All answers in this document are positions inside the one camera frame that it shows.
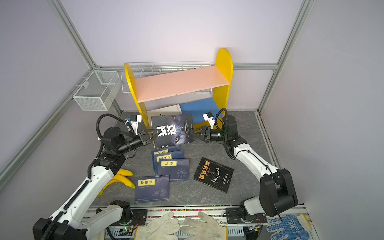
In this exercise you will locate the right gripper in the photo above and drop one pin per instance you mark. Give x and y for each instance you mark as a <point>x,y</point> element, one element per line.
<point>195,134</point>

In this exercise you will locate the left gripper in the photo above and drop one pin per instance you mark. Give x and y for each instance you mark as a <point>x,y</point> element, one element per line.
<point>143,138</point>

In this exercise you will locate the dark wolf cover book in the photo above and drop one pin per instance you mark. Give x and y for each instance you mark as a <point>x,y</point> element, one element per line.
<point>175,130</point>

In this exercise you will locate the black book orange title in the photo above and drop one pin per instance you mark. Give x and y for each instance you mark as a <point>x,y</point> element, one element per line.
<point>214,175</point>

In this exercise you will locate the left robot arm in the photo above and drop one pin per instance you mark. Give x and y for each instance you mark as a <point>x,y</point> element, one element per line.
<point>117,138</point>

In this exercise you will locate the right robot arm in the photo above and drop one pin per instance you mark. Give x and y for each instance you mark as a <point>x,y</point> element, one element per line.
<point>277,191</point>

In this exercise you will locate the navy book back of pile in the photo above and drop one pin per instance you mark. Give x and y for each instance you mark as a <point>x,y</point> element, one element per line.
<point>164,150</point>

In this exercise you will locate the navy book of pile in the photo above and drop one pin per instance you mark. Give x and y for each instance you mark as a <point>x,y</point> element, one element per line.
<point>176,169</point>
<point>164,150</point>
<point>168,155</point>

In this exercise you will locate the navy book middle of pile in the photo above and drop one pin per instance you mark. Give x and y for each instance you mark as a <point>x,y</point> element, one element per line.
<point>168,155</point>

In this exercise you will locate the navy book top of pile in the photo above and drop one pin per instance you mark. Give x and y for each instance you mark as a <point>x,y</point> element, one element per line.
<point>176,169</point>

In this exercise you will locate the yellow banana bunch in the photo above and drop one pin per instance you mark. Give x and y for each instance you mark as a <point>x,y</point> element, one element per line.
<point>120,177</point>

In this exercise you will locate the navy book front left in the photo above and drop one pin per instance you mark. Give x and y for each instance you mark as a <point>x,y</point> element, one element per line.
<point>152,189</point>

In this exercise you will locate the yellow shelf with pink and blue boards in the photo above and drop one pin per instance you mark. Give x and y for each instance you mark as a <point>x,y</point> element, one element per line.
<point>218,77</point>

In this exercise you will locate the white mesh box basket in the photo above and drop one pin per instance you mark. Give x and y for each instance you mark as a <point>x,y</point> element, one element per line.
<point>98,91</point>

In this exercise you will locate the white work glove centre right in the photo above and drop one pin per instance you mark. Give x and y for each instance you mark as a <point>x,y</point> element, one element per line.
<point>207,228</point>

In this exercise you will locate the white work glove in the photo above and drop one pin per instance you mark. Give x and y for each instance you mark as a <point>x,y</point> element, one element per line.
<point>207,228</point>
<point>162,228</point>

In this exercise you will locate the white work glove centre left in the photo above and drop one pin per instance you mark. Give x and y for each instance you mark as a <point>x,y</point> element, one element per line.
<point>162,228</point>

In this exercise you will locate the blue dotted knit glove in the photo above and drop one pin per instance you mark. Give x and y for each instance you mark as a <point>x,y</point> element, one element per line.
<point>289,227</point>

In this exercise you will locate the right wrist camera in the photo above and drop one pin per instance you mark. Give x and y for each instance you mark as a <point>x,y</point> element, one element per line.
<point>211,119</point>

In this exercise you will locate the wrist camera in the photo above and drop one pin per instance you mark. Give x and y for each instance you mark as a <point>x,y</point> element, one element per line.
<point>211,119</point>
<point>133,122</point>

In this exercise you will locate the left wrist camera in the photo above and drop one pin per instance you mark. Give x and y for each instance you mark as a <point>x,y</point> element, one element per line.
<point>133,122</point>

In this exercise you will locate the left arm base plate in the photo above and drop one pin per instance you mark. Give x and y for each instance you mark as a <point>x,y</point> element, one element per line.
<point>136,217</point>

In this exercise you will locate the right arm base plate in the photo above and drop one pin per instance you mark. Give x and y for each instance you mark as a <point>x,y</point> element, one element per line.
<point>238,216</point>

